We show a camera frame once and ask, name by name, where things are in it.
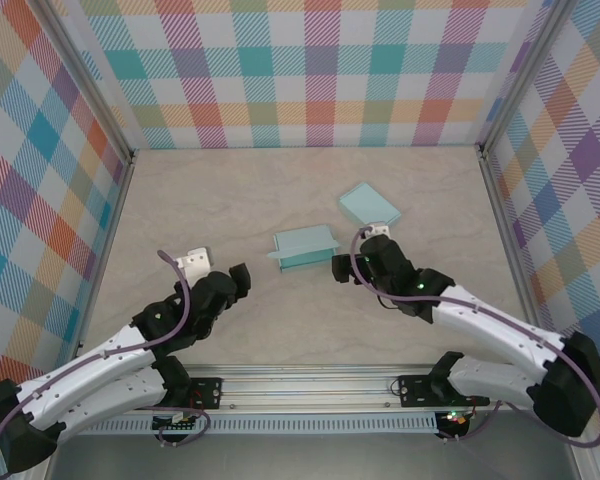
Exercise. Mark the light blue paper box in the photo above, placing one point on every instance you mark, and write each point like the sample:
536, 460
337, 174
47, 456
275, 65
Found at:
305, 255
367, 205

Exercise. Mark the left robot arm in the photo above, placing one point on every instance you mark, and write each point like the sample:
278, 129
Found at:
90, 375

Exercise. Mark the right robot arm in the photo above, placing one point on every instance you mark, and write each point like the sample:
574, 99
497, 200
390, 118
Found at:
500, 325

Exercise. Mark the small circuit board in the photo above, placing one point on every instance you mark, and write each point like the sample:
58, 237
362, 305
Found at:
177, 426

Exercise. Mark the circuit board with green light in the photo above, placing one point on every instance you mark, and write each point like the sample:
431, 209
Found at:
457, 419

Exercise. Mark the grey metal panel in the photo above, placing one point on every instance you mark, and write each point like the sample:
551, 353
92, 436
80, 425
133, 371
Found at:
305, 460

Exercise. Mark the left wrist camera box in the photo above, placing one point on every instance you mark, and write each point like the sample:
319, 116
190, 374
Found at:
196, 261

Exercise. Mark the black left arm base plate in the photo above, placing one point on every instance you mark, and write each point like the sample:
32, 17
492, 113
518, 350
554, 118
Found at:
210, 392

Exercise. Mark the aluminium mounting rail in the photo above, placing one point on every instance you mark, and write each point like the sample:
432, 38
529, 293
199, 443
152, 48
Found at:
305, 387

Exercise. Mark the aluminium side rail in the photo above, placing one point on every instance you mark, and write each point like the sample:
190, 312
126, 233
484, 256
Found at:
511, 250
111, 225

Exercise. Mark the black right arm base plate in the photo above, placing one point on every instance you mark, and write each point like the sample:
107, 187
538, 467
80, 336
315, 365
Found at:
415, 392

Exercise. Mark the aluminium frame post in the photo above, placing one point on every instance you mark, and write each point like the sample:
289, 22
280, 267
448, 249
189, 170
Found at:
522, 75
86, 75

